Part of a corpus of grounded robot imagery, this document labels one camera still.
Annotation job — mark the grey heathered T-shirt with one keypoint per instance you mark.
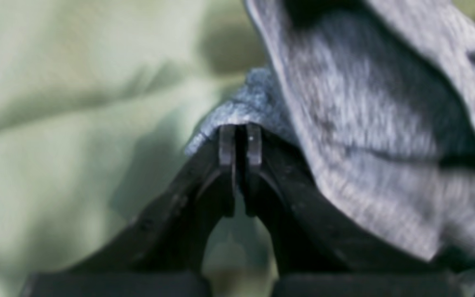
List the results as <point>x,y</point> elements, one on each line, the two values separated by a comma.
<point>380,97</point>

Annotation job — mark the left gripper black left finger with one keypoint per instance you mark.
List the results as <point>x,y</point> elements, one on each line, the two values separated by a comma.
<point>160,253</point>

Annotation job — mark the green table cloth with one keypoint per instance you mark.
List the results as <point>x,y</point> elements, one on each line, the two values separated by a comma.
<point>98,102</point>

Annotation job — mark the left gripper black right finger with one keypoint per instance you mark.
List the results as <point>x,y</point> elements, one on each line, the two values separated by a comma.
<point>318,250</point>

